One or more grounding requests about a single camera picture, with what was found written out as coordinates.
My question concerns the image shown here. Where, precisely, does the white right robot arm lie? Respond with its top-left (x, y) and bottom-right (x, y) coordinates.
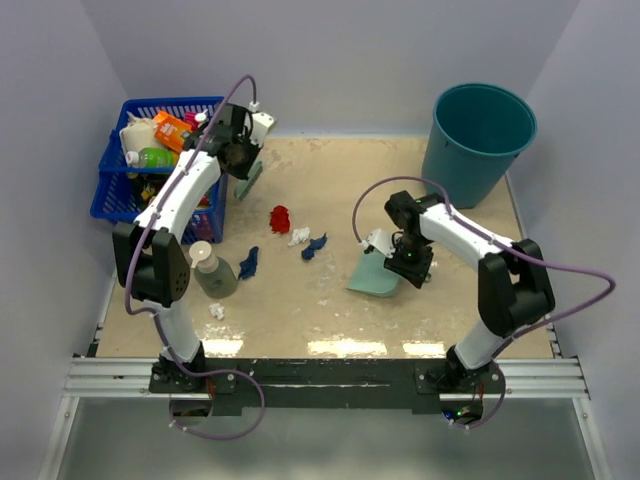
top-left (384, 191), bottom-right (555, 393)

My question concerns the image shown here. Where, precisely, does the clear soap pump bottle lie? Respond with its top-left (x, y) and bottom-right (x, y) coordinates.
top-left (188, 241), bottom-right (238, 299)

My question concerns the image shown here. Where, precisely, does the green plastic dustpan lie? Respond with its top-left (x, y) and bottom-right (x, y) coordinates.
top-left (347, 251), bottom-right (402, 298)

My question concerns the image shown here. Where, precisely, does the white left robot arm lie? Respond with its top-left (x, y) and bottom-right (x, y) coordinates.
top-left (112, 100), bottom-right (275, 392)

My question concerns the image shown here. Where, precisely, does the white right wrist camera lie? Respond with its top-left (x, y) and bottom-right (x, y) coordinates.
top-left (360, 228), bottom-right (395, 258)

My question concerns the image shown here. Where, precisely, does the blue scrap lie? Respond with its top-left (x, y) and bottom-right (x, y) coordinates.
top-left (301, 234), bottom-right (328, 261)
top-left (238, 246), bottom-right (259, 280)

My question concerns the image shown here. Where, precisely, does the aluminium rail frame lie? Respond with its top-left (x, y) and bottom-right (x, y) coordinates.
top-left (37, 355), bottom-right (611, 480)

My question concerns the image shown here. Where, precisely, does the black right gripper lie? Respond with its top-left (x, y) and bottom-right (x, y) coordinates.
top-left (384, 235), bottom-right (434, 288)

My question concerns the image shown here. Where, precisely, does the red paper scrap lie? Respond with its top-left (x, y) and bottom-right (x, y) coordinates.
top-left (269, 205), bottom-right (291, 234)

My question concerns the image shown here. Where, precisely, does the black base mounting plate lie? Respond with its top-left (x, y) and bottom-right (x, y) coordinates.
top-left (149, 358), bottom-right (506, 420)

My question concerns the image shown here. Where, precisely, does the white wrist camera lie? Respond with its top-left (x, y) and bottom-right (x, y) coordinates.
top-left (248, 101), bottom-right (276, 147)
top-left (360, 228), bottom-right (395, 258)

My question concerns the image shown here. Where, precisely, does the green hand brush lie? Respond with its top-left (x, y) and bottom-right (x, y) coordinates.
top-left (234, 160), bottom-right (263, 201)

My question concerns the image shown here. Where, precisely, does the white paper wad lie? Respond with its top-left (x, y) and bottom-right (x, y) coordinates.
top-left (288, 227), bottom-right (311, 247)

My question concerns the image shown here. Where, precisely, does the teal plastic trash bin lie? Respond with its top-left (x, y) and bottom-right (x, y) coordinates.
top-left (421, 83), bottom-right (537, 209)

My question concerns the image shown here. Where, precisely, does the orange carton box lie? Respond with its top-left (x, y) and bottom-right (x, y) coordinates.
top-left (153, 110), bottom-right (192, 153)

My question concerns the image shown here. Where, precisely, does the green drink bottle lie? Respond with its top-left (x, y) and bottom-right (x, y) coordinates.
top-left (125, 147), bottom-right (179, 169)

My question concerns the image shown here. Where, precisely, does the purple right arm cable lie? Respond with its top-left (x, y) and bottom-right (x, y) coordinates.
top-left (351, 176), bottom-right (617, 431)

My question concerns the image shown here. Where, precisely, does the small white scrap front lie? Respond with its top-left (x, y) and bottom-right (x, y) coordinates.
top-left (209, 303), bottom-right (225, 321)

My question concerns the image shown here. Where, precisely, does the white pump lotion bottle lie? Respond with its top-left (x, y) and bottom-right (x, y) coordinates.
top-left (194, 111), bottom-right (208, 125)

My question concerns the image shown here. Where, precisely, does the blue plastic basket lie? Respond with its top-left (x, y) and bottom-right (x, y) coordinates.
top-left (90, 96), bottom-right (229, 244)

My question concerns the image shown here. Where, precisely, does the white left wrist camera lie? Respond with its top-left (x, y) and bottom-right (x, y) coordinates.
top-left (248, 101), bottom-right (276, 147)

